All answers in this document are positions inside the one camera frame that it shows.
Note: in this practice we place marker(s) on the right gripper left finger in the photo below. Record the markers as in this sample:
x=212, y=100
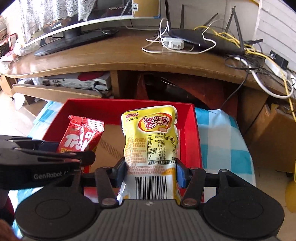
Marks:
x=119, y=173

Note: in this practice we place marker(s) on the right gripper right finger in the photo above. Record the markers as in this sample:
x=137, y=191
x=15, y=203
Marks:
x=183, y=174

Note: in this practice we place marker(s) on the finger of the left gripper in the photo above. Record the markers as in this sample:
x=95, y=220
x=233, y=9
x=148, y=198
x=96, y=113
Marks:
x=48, y=146

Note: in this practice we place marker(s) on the red white snack packet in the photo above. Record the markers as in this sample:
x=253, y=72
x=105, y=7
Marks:
x=82, y=134

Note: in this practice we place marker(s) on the yellow sauce mango pouch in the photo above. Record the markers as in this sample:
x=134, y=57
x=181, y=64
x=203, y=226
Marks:
x=151, y=144

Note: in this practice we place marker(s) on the red cardboard box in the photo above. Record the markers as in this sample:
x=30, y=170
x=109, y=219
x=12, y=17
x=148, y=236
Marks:
x=112, y=143

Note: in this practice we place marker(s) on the blue white checkered tablecloth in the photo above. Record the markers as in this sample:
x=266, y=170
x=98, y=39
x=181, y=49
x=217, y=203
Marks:
x=207, y=138

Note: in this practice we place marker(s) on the silver av receiver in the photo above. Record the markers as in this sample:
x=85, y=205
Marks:
x=96, y=80

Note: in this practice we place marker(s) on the red bag under stand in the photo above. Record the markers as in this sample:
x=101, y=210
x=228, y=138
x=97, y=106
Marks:
x=206, y=93

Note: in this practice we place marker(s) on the brown cardboard box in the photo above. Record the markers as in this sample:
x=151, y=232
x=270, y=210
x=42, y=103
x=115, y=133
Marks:
x=271, y=140

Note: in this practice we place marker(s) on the flat screen television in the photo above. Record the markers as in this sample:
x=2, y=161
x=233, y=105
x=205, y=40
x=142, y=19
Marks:
x=65, y=34

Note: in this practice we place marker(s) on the wooden tv stand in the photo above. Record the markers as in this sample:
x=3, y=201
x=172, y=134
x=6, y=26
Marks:
x=121, y=55

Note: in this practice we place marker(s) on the white power adapter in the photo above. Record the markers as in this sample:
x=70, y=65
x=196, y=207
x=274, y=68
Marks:
x=173, y=43

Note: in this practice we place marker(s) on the white lace cloth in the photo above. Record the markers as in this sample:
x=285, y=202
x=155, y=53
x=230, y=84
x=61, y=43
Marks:
x=36, y=14

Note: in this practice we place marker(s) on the black wifi router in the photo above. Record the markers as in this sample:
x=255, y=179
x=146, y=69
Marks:
x=204, y=38

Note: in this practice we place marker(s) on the white power strip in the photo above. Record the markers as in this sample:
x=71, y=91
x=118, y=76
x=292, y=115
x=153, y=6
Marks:
x=280, y=72

